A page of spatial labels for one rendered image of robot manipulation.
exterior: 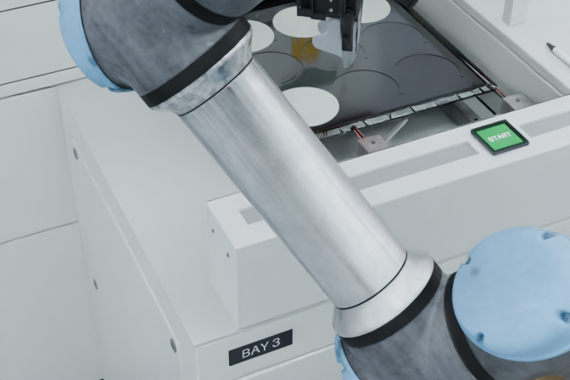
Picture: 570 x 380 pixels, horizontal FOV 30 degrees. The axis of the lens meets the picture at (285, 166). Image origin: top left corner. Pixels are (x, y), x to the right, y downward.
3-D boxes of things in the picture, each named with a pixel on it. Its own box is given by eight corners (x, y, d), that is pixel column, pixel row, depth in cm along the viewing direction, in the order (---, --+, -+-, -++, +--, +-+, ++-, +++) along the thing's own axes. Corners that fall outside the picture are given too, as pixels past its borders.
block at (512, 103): (500, 113, 159) (502, 97, 157) (518, 107, 160) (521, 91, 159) (531, 142, 154) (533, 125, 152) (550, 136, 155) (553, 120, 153)
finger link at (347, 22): (343, 36, 148) (345, -17, 142) (356, 38, 148) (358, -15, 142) (337, 56, 145) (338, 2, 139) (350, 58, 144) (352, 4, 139)
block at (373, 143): (356, 155, 151) (357, 138, 149) (377, 149, 152) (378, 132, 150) (383, 187, 146) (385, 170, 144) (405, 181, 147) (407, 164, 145)
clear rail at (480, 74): (372, -15, 188) (373, -22, 187) (380, -17, 188) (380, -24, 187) (491, 94, 162) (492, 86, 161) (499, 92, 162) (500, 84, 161)
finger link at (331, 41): (315, 61, 152) (315, 7, 146) (355, 66, 151) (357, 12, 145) (310, 74, 150) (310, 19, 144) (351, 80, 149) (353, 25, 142)
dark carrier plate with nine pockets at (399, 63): (192, 29, 175) (192, 25, 175) (375, -15, 187) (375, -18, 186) (280, 144, 151) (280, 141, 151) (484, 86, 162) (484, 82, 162)
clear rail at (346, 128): (270, 150, 151) (270, 142, 150) (494, 86, 163) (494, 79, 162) (274, 156, 150) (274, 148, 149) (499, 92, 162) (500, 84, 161)
